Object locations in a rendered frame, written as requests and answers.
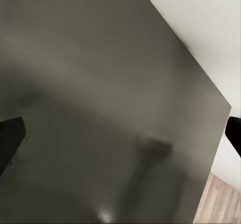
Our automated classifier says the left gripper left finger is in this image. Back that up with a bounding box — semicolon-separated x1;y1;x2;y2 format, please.
0;117;26;177

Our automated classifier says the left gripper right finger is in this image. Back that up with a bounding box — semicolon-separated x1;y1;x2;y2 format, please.
225;116;241;157

